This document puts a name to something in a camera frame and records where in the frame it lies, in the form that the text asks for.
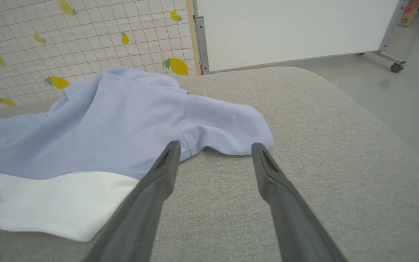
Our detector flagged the white rolling partition board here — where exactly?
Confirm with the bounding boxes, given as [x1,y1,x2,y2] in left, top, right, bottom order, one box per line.
[193,0,410,75]

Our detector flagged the lemon print backdrop panel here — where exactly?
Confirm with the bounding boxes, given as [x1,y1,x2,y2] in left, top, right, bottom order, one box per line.
[0,0,202,113]

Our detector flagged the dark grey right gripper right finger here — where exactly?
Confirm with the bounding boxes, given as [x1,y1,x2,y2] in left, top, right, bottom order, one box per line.
[251,142,348,262]

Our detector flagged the light blue and white shirt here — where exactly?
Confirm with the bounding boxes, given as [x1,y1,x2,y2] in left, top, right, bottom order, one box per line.
[0,67,275,242]

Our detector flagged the grey fabric sofa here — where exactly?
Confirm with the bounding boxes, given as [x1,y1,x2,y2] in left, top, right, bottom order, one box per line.
[0,66,419,262]

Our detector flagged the cardboard box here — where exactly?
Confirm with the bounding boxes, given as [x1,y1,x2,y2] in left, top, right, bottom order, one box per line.
[398,0,419,28]

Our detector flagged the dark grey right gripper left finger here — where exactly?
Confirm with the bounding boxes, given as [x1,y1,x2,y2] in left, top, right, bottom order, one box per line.
[82,140,181,262]

